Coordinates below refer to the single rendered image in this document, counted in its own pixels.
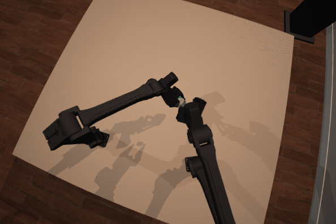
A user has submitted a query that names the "clear glass bottle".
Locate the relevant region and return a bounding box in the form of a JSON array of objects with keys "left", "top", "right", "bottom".
[{"left": 177, "top": 96, "right": 186, "bottom": 108}]

